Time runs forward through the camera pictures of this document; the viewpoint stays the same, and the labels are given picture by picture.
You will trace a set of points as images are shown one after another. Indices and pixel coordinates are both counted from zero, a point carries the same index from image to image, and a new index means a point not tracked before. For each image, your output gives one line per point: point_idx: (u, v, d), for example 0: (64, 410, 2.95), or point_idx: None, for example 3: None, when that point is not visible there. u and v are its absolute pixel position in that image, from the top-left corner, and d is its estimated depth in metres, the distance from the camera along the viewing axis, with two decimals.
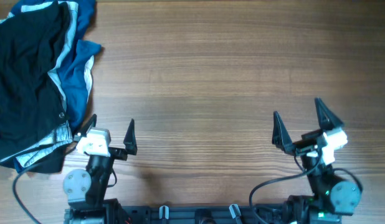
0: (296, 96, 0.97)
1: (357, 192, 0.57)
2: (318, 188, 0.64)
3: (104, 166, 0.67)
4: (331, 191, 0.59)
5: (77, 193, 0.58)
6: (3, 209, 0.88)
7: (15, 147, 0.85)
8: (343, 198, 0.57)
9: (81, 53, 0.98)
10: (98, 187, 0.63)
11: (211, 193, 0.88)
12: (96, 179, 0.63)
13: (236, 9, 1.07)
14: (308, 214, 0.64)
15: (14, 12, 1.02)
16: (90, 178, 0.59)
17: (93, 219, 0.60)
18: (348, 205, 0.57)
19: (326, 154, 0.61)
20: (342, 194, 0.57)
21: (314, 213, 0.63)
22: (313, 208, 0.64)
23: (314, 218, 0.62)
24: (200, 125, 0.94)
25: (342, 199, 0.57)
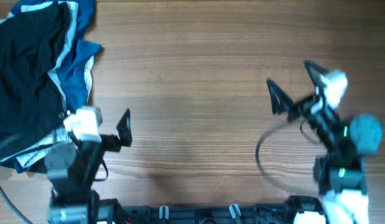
0: (296, 96, 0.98)
1: (377, 128, 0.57)
2: (338, 140, 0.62)
3: (91, 151, 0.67)
4: (349, 129, 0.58)
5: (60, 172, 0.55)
6: (3, 209, 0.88)
7: (15, 147, 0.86)
8: (365, 152, 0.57)
9: (81, 53, 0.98)
10: (82, 168, 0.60)
11: (211, 193, 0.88)
12: (82, 160, 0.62)
13: (235, 9, 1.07)
14: (328, 173, 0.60)
15: (14, 12, 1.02)
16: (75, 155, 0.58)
17: (75, 208, 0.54)
18: (372, 139, 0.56)
19: None
20: (364, 150, 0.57)
21: (336, 172, 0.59)
22: (332, 165, 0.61)
23: (334, 176, 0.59)
24: (200, 125, 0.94)
25: (364, 152, 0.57)
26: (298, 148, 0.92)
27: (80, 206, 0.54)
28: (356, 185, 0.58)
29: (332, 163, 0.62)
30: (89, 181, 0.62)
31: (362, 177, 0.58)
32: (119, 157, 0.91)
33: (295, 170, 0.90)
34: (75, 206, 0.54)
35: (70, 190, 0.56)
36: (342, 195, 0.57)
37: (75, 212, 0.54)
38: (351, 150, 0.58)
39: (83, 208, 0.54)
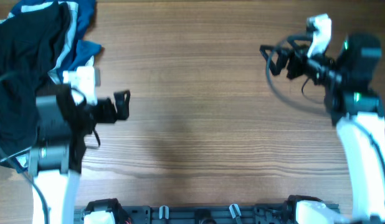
0: (295, 96, 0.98)
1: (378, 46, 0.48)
2: (351, 79, 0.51)
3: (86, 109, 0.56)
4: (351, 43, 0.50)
5: (52, 113, 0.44)
6: (3, 209, 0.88)
7: (15, 147, 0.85)
8: (370, 58, 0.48)
9: (81, 53, 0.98)
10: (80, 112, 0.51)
11: (211, 193, 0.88)
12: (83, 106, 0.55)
13: (235, 9, 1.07)
14: (342, 97, 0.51)
15: (14, 12, 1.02)
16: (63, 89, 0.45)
17: (55, 150, 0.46)
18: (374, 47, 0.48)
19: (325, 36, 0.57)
20: (368, 54, 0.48)
21: (349, 93, 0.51)
22: (346, 87, 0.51)
23: (349, 99, 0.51)
24: (200, 125, 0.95)
25: (367, 63, 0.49)
26: (298, 149, 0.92)
27: (61, 145, 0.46)
28: (373, 110, 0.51)
29: (342, 89, 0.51)
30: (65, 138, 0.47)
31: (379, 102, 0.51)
32: (119, 157, 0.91)
33: (295, 170, 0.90)
34: (56, 145, 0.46)
35: (58, 134, 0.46)
36: (358, 116, 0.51)
37: (57, 152, 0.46)
38: (350, 64, 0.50)
39: (64, 150, 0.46)
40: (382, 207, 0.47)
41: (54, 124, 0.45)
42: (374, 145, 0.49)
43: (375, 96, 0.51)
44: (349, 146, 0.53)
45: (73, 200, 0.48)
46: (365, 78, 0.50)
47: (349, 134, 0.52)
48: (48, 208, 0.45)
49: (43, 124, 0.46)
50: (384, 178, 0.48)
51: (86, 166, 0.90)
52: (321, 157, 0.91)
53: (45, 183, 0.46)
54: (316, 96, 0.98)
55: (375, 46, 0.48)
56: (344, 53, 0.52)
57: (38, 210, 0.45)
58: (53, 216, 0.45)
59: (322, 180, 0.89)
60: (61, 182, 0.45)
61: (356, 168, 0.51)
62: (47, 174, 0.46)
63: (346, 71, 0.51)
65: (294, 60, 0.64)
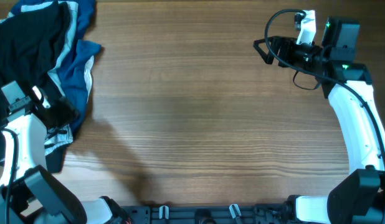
0: (296, 96, 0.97)
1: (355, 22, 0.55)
2: (336, 51, 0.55)
3: (14, 114, 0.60)
4: (331, 22, 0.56)
5: (15, 91, 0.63)
6: None
7: None
8: (347, 31, 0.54)
9: (81, 53, 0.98)
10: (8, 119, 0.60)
11: (211, 193, 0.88)
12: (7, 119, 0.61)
13: (235, 9, 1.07)
14: (331, 68, 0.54)
15: (14, 12, 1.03)
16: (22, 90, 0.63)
17: (18, 112, 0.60)
18: (352, 25, 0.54)
19: (311, 27, 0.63)
20: (346, 27, 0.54)
21: (337, 65, 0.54)
22: (332, 61, 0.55)
23: (337, 68, 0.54)
24: (200, 125, 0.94)
25: (347, 37, 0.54)
26: (298, 149, 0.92)
27: (25, 107, 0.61)
28: (360, 78, 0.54)
29: (331, 62, 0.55)
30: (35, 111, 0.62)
31: (363, 73, 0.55)
32: (119, 157, 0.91)
33: (295, 170, 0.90)
34: (19, 108, 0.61)
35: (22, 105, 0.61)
36: (349, 83, 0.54)
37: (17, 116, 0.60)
38: (333, 41, 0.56)
39: (27, 107, 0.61)
40: (375, 159, 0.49)
41: (19, 99, 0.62)
42: (363, 106, 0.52)
43: (361, 67, 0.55)
44: (340, 111, 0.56)
45: (37, 134, 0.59)
46: (347, 51, 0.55)
47: (339, 97, 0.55)
48: (16, 134, 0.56)
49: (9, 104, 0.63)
50: (376, 139, 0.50)
51: (86, 166, 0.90)
52: (322, 157, 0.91)
53: (14, 124, 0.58)
54: (316, 96, 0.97)
55: (353, 22, 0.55)
56: (327, 32, 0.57)
57: (7, 143, 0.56)
58: (21, 136, 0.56)
59: (323, 181, 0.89)
60: (25, 121, 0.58)
61: (349, 129, 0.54)
62: (15, 121, 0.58)
63: (331, 46, 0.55)
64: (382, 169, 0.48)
65: (286, 46, 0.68)
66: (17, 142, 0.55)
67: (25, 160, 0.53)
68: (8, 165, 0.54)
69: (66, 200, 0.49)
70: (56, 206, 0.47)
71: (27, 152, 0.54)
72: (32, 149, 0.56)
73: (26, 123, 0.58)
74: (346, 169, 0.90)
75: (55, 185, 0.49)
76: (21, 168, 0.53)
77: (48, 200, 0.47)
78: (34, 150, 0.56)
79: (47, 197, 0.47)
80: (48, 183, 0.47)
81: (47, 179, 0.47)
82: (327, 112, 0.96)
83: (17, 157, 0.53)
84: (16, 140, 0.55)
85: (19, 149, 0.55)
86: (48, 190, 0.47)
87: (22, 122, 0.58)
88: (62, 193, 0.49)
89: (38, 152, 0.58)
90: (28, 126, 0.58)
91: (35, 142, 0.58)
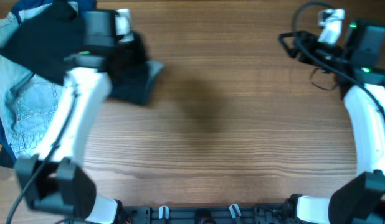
0: (296, 96, 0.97)
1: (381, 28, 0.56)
2: (359, 55, 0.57)
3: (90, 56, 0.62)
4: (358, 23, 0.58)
5: (98, 20, 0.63)
6: (3, 210, 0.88)
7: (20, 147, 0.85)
8: (373, 33, 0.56)
9: None
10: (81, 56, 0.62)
11: (211, 193, 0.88)
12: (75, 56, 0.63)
13: (235, 9, 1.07)
14: (350, 70, 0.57)
15: (14, 12, 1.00)
16: (106, 22, 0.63)
17: (91, 56, 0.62)
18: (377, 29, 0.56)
19: (334, 27, 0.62)
20: (372, 30, 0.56)
21: (357, 67, 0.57)
22: (352, 64, 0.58)
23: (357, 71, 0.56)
24: (200, 125, 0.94)
25: (370, 41, 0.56)
26: (298, 149, 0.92)
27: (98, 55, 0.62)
28: (379, 83, 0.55)
29: (351, 65, 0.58)
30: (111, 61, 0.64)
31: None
32: (119, 157, 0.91)
33: (294, 170, 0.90)
34: (95, 54, 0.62)
35: (99, 45, 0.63)
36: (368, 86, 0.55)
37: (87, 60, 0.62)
38: (355, 43, 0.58)
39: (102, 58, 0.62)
40: (384, 165, 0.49)
41: (99, 35, 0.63)
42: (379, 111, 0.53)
43: (382, 72, 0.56)
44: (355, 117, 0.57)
45: (94, 101, 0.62)
46: (369, 55, 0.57)
47: (357, 99, 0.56)
48: (78, 94, 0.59)
49: (91, 37, 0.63)
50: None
51: (86, 166, 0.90)
52: (321, 157, 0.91)
53: (82, 78, 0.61)
54: (316, 96, 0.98)
55: (379, 26, 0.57)
56: (351, 33, 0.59)
57: (67, 99, 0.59)
58: (81, 99, 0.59)
59: (323, 181, 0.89)
60: (93, 78, 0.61)
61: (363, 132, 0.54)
62: (81, 70, 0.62)
63: (353, 49, 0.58)
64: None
65: (308, 42, 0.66)
66: (75, 104, 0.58)
67: (70, 140, 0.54)
68: (53, 134, 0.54)
69: (82, 199, 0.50)
70: (70, 203, 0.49)
71: (74, 131, 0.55)
72: (81, 126, 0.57)
73: (91, 86, 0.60)
74: (345, 170, 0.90)
75: (80, 185, 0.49)
76: (62, 148, 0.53)
77: (68, 196, 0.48)
78: (81, 129, 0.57)
79: (67, 193, 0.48)
80: (75, 186, 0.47)
81: (75, 182, 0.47)
82: (327, 112, 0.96)
83: (63, 132, 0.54)
84: (73, 101, 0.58)
85: (70, 124, 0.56)
86: (71, 190, 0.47)
87: (90, 81, 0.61)
88: (82, 192, 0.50)
89: (85, 132, 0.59)
90: (93, 89, 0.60)
91: (89, 111, 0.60)
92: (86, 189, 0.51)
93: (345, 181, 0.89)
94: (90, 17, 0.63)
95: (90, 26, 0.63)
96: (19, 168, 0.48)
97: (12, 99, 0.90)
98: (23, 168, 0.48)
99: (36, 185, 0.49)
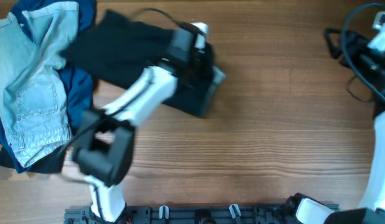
0: (296, 96, 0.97)
1: None
2: None
3: (168, 65, 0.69)
4: None
5: (181, 40, 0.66)
6: (3, 209, 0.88)
7: (20, 146, 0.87)
8: None
9: None
10: (161, 63, 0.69)
11: (211, 193, 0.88)
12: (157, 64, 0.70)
13: (235, 9, 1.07)
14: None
15: (14, 12, 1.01)
16: (186, 42, 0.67)
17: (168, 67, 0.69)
18: None
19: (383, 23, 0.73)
20: None
21: None
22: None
23: None
24: (200, 125, 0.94)
25: None
26: (298, 149, 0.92)
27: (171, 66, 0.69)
28: None
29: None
30: (180, 70, 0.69)
31: None
32: None
33: (294, 170, 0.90)
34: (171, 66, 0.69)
35: (179, 57, 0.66)
36: None
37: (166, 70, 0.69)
38: None
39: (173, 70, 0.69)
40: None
41: (180, 48, 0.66)
42: None
43: None
44: (377, 148, 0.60)
45: (159, 97, 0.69)
46: None
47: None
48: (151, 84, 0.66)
49: (170, 48, 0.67)
50: None
51: None
52: (321, 157, 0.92)
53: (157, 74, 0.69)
54: (316, 96, 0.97)
55: None
56: None
57: (141, 83, 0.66)
58: (153, 87, 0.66)
59: (322, 181, 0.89)
60: (167, 77, 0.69)
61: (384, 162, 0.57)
62: (162, 70, 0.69)
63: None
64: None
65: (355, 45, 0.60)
66: (147, 89, 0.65)
67: (136, 108, 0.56)
68: (125, 99, 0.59)
69: (123, 166, 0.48)
70: (115, 160, 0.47)
71: (143, 104, 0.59)
72: (144, 110, 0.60)
73: (162, 81, 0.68)
74: (344, 170, 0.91)
75: (129, 149, 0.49)
76: (129, 111, 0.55)
77: (114, 155, 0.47)
78: (146, 108, 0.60)
79: (116, 150, 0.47)
80: (126, 146, 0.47)
81: (129, 143, 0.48)
82: (327, 112, 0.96)
83: (131, 104, 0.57)
84: (147, 86, 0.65)
85: (140, 98, 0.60)
86: (122, 147, 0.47)
87: (164, 77, 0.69)
88: (127, 158, 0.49)
89: (145, 114, 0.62)
90: (163, 84, 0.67)
91: (154, 103, 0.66)
92: (128, 162, 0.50)
93: (345, 181, 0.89)
94: (177, 33, 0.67)
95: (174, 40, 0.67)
96: (90, 113, 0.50)
97: (11, 99, 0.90)
98: (93, 114, 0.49)
99: (93, 134, 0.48)
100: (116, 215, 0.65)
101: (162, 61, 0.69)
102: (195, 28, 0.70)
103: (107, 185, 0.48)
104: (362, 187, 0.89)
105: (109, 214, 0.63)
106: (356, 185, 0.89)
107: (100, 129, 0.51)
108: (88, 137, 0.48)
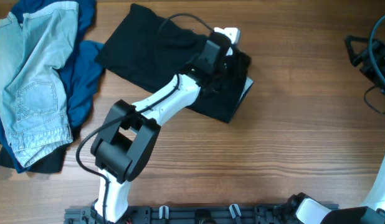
0: (295, 96, 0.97)
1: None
2: None
3: (195, 74, 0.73)
4: None
5: (210, 51, 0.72)
6: (2, 209, 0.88)
7: (20, 146, 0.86)
8: None
9: (85, 55, 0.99)
10: (189, 71, 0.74)
11: (211, 193, 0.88)
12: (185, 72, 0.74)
13: (235, 9, 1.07)
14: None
15: (14, 12, 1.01)
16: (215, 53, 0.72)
17: (195, 76, 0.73)
18: None
19: None
20: None
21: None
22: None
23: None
24: (200, 125, 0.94)
25: None
26: (298, 149, 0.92)
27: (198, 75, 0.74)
28: None
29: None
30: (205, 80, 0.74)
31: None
32: None
33: (294, 170, 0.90)
34: (197, 76, 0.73)
35: (205, 67, 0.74)
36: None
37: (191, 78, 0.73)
38: None
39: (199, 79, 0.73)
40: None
41: (207, 60, 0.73)
42: None
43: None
44: None
45: (183, 102, 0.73)
46: None
47: None
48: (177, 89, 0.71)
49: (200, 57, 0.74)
50: None
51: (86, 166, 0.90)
52: (321, 157, 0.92)
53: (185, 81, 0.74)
54: (316, 96, 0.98)
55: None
56: None
57: (169, 88, 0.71)
58: (179, 93, 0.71)
59: (322, 181, 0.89)
60: (191, 85, 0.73)
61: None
62: (189, 79, 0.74)
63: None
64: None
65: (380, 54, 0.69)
66: (172, 94, 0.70)
67: (159, 111, 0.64)
68: (152, 99, 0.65)
69: (140, 162, 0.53)
70: (134, 155, 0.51)
71: (166, 108, 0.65)
72: (168, 111, 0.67)
73: (188, 89, 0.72)
74: (344, 170, 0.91)
75: (149, 147, 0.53)
76: (152, 112, 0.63)
77: (134, 150, 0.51)
78: (167, 112, 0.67)
79: (136, 147, 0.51)
80: (147, 144, 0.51)
81: (150, 142, 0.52)
82: (327, 112, 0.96)
83: (158, 104, 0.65)
84: (173, 91, 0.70)
85: (164, 102, 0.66)
86: (142, 145, 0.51)
87: (190, 84, 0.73)
88: (144, 155, 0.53)
89: (166, 116, 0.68)
90: (188, 92, 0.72)
91: (175, 108, 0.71)
92: (145, 158, 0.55)
93: (344, 181, 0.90)
94: (207, 46, 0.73)
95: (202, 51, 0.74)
96: (119, 107, 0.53)
97: (11, 99, 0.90)
98: (122, 109, 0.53)
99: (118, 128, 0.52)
100: (118, 216, 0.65)
101: (189, 71, 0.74)
102: (225, 42, 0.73)
103: (121, 178, 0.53)
104: (362, 187, 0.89)
105: (111, 213, 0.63)
106: (356, 185, 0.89)
107: (124, 124, 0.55)
108: (113, 130, 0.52)
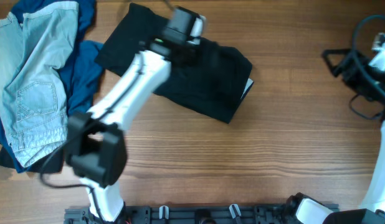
0: (296, 96, 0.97)
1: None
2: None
3: (161, 46, 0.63)
4: None
5: (179, 20, 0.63)
6: (2, 209, 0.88)
7: (20, 147, 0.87)
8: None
9: (85, 55, 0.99)
10: (152, 45, 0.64)
11: (212, 193, 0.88)
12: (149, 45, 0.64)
13: (235, 9, 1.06)
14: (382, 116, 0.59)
15: (14, 12, 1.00)
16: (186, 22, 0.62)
17: (161, 49, 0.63)
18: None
19: None
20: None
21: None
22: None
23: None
24: (200, 125, 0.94)
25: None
26: (298, 149, 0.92)
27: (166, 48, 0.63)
28: None
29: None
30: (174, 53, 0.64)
31: None
32: None
33: (294, 170, 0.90)
34: (165, 48, 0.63)
35: (174, 37, 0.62)
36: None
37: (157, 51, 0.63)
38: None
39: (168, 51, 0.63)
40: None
41: (177, 30, 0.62)
42: None
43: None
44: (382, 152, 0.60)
45: (152, 83, 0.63)
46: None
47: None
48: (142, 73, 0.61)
49: (169, 27, 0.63)
50: None
51: None
52: (321, 157, 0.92)
53: (149, 61, 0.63)
54: (316, 96, 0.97)
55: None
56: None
57: (131, 74, 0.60)
58: (144, 78, 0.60)
59: (322, 181, 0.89)
60: (159, 62, 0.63)
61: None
62: (152, 56, 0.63)
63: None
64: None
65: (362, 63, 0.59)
66: (137, 81, 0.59)
67: (123, 109, 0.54)
68: (112, 98, 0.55)
69: (114, 166, 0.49)
70: (105, 163, 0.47)
71: (130, 102, 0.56)
72: (134, 103, 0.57)
73: (154, 69, 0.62)
74: (344, 170, 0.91)
75: (119, 152, 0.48)
76: (116, 113, 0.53)
77: (104, 160, 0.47)
78: (134, 104, 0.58)
79: (104, 157, 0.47)
80: (114, 152, 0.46)
81: (116, 149, 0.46)
82: (327, 112, 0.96)
83: (119, 101, 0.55)
84: (135, 79, 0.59)
85: (127, 95, 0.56)
86: (109, 155, 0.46)
87: (156, 65, 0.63)
88: (117, 159, 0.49)
89: (134, 107, 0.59)
90: (155, 72, 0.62)
91: (143, 94, 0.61)
92: (121, 157, 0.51)
93: (344, 181, 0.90)
94: (175, 14, 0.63)
95: (171, 20, 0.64)
96: (74, 119, 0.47)
97: (11, 99, 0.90)
98: (78, 119, 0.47)
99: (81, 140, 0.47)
100: (115, 214, 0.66)
101: (154, 43, 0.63)
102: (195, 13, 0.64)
103: (102, 183, 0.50)
104: (362, 187, 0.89)
105: (108, 213, 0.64)
106: (356, 185, 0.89)
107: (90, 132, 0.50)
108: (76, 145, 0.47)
